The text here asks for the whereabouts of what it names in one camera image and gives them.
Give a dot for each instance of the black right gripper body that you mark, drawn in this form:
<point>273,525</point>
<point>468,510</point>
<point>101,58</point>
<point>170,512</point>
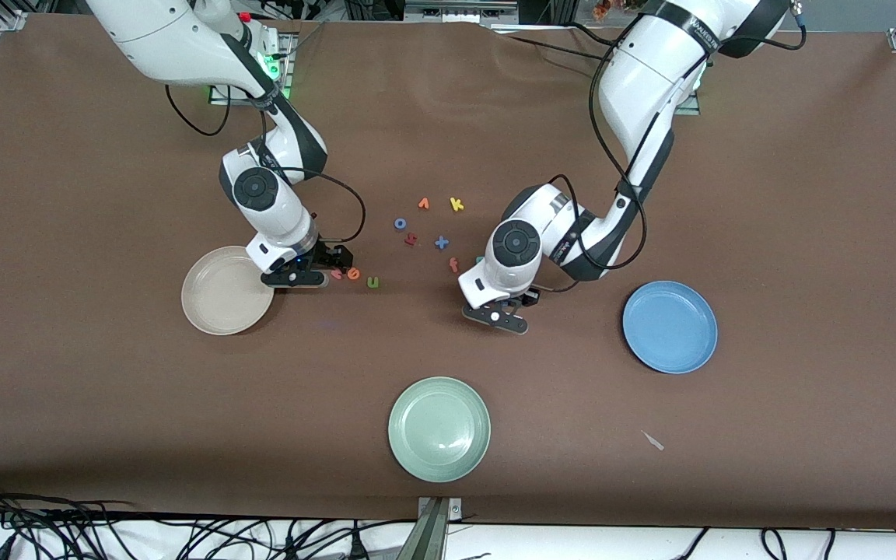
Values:
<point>329,255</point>

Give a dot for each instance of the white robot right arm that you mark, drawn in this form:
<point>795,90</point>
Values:
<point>168,31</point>

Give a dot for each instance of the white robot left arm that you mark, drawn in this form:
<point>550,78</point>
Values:
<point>650,70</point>

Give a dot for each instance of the light beige round plate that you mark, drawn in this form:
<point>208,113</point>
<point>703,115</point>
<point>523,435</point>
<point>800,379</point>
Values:
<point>218,299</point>

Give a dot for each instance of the blue round plate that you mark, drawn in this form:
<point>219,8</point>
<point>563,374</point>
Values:
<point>670,327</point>

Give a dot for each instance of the pale green round plate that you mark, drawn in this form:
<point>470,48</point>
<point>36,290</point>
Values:
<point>439,429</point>

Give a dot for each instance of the small paper scrap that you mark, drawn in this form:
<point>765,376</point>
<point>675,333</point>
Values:
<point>654,442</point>

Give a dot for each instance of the brown table cover sheet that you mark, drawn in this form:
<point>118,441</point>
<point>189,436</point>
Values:
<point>106,404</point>

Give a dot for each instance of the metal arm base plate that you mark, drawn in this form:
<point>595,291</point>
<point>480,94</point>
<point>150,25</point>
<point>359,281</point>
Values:
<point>693,105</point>
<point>288,70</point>

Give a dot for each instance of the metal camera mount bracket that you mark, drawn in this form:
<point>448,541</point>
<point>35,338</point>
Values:
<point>434,537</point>

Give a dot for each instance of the grey metal frame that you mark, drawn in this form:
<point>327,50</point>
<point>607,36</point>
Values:
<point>456,12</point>

